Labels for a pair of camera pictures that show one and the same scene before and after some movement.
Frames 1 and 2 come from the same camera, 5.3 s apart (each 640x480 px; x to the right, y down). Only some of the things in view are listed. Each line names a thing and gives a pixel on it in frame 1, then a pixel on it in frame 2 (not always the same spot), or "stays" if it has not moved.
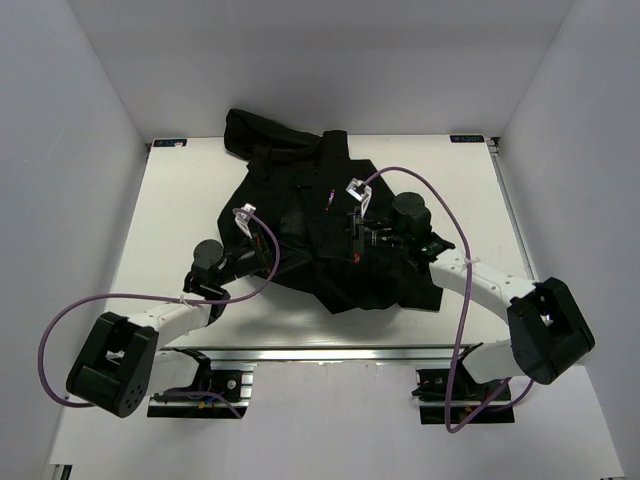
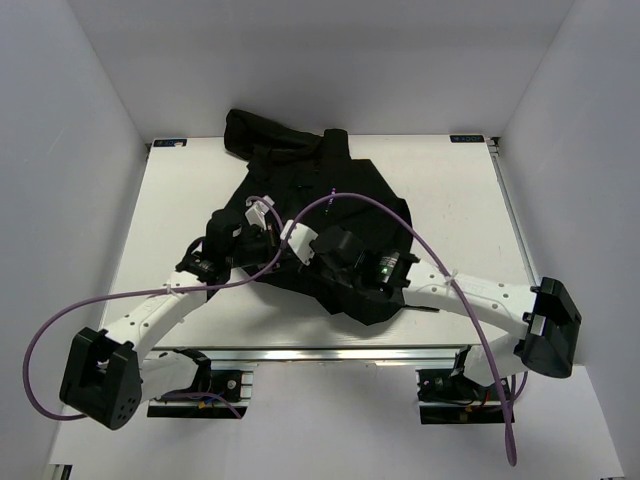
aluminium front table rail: x=374 y=356 stays
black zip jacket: x=297 y=193 stays
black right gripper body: x=372 y=235 → x=342 y=275
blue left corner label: x=169 y=142 stays
